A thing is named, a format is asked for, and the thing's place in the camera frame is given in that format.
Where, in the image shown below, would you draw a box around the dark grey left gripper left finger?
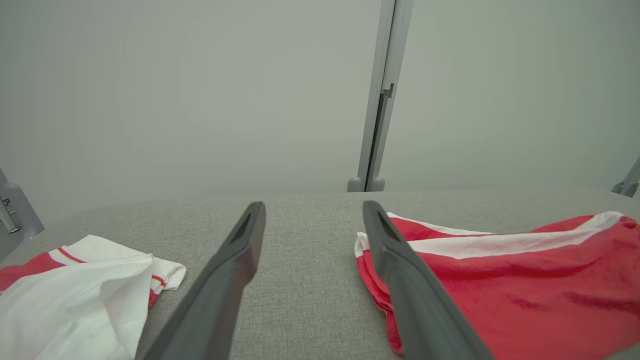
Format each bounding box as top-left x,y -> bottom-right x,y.
142,201 -> 267,360

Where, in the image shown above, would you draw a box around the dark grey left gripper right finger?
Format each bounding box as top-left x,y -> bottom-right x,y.
362,200 -> 494,360

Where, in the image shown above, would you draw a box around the red and white shirt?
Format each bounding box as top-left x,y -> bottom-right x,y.
0,234 -> 187,360

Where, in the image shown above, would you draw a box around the red shorts with white trim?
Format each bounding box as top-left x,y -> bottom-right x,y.
354,211 -> 640,357

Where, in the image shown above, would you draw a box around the grey frame bracket left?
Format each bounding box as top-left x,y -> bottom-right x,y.
0,167 -> 45,248

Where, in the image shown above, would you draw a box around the grey metal partition post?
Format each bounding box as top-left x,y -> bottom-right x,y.
611,157 -> 640,199
347,0 -> 415,193

